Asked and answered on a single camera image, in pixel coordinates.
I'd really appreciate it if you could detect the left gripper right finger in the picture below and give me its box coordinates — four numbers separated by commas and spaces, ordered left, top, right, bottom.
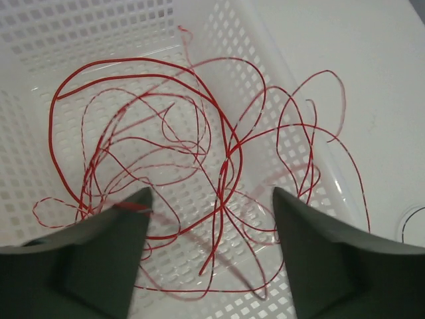
272, 187, 424, 318

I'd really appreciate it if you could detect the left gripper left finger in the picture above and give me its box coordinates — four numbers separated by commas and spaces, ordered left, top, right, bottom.
1, 187, 153, 318

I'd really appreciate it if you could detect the black thin wire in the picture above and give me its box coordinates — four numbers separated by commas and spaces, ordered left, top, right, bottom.
400, 206, 425, 243

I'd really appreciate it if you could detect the red thin wire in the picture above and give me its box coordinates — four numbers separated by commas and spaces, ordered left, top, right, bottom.
32, 25, 371, 302

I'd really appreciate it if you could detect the right white perforated basket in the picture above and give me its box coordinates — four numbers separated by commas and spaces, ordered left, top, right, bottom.
1, 1, 369, 318

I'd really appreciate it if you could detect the red wire in basket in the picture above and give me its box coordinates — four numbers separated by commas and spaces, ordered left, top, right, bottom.
48, 58, 244, 276

